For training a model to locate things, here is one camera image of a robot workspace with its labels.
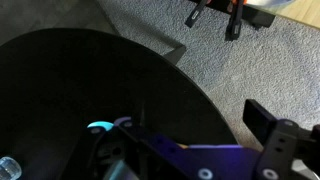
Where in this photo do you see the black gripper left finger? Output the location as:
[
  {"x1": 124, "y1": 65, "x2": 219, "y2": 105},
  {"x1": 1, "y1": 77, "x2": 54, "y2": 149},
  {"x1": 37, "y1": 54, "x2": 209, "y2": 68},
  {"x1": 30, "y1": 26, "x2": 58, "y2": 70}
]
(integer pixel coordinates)
[{"x1": 59, "y1": 120, "x2": 187, "y2": 180}]

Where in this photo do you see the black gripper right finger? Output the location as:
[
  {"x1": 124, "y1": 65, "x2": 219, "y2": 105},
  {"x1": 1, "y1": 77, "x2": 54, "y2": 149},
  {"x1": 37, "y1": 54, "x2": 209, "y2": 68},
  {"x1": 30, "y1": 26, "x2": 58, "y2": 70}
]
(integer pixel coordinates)
[{"x1": 243, "y1": 99, "x2": 320, "y2": 180}]

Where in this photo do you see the round black table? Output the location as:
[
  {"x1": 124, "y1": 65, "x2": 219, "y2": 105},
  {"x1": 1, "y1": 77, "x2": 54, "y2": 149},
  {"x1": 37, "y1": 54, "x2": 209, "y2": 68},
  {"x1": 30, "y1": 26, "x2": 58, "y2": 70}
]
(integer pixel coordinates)
[{"x1": 0, "y1": 28, "x2": 235, "y2": 180}]

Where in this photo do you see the black orange bar clamp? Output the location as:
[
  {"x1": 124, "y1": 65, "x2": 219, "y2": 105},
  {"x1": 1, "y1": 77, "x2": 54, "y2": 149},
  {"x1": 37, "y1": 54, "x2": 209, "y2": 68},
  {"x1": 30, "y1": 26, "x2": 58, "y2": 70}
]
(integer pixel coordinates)
[{"x1": 185, "y1": 0, "x2": 208, "y2": 28}]

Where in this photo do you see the clear glass mug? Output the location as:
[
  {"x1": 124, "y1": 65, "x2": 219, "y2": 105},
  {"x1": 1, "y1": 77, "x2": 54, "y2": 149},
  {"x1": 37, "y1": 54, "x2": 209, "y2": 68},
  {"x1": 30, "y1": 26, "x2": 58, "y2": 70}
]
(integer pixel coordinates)
[{"x1": 0, "y1": 157, "x2": 22, "y2": 180}]

